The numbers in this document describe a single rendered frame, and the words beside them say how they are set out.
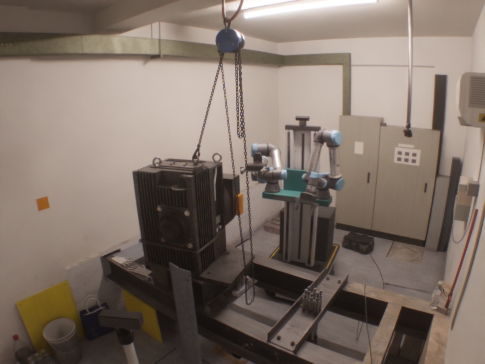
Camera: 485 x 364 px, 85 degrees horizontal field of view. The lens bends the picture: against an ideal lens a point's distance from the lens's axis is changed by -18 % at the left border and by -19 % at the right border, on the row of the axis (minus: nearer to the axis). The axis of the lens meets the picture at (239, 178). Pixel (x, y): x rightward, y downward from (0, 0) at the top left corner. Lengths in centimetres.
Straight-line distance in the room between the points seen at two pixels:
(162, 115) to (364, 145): 272
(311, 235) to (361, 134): 183
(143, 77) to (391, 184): 341
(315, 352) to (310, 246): 158
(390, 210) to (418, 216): 42
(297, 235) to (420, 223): 199
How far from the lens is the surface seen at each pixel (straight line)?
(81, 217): 300
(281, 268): 278
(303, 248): 344
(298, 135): 309
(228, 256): 248
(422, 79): 462
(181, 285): 213
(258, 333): 213
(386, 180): 459
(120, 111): 308
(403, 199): 462
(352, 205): 482
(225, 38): 194
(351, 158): 465
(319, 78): 497
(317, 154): 274
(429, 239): 478
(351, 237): 455
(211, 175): 219
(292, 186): 313
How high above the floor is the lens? 212
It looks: 16 degrees down
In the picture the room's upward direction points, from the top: 2 degrees counter-clockwise
